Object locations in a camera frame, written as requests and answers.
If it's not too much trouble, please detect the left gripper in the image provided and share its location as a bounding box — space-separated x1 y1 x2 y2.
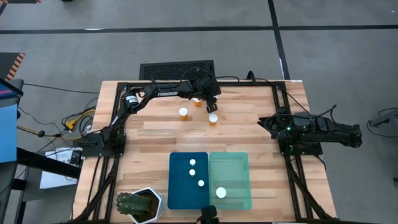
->
190 76 222 114

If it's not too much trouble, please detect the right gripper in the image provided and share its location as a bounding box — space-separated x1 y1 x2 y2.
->
257 112 301 140

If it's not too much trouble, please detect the green translucent plastic bin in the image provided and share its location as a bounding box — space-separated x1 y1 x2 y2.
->
208 151 252 210

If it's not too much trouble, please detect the blue plastic bin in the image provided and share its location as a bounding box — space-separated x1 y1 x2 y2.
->
167 151 210 210

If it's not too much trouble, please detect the white hexagonal plant pot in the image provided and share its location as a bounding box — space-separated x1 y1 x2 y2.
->
128 186 167 224

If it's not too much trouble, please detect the grey stand foot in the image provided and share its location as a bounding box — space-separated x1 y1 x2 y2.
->
366 107 398 139

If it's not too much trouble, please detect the green cactus plant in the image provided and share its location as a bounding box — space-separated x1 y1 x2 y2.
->
115 192 154 216

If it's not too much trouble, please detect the black stand leg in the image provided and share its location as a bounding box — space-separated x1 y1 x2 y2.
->
17 147 82 180

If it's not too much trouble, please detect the white paper sheet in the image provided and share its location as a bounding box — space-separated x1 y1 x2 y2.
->
39 148 84 190

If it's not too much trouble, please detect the monitor with blue screen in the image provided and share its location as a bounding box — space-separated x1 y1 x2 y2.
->
0 77 24 100

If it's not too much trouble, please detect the blue sheet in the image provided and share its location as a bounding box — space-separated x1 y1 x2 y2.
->
0 104 18 164

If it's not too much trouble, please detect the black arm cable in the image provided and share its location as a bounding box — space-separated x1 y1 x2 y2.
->
247 70 312 114

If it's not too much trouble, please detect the yellow power cable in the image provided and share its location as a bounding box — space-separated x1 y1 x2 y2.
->
17 108 96 141

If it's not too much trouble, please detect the thin black floor cable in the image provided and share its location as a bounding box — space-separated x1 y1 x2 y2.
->
23 82 100 95

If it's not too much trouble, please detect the black floor cable bundle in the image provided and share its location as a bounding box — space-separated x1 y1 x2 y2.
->
17 98 100 147

